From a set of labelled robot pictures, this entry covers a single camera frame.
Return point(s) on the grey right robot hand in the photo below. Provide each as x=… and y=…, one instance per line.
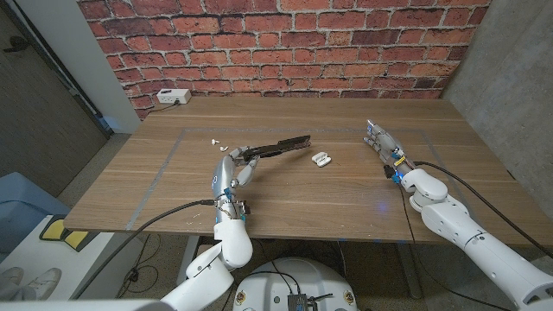
x=386, y=143

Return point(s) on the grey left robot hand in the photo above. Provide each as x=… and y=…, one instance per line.
x=224, y=177

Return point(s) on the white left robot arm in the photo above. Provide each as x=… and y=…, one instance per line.
x=233, y=246

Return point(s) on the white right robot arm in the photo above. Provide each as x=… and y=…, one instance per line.
x=475, y=246

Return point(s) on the white airpods case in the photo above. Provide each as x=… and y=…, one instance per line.
x=322, y=160

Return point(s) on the grey tape outline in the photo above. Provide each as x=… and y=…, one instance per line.
x=302, y=129

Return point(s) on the grey metal table leg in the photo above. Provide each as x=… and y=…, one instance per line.
x=188, y=259
x=410, y=276

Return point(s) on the white power strip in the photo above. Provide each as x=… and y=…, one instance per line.
x=173, y=96

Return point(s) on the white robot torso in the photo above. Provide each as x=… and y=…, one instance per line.
x=319, y=281

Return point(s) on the small grey electronics box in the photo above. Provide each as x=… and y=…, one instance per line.
x=297, y=302

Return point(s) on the red brick printed backdrop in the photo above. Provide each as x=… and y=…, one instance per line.
x=281, y=43

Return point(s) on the white floor platform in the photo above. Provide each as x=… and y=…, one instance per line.
x=86, y=268

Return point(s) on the dark grey door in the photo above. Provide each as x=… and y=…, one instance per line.
x=34, y=121

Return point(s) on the blue padded seat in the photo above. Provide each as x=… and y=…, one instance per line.
x=26, y=203

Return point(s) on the white sneaker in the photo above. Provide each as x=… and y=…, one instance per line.
x=43, y=283
x=10, y=276

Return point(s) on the grey trouser leg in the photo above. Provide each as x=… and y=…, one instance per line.
x=17, y=293

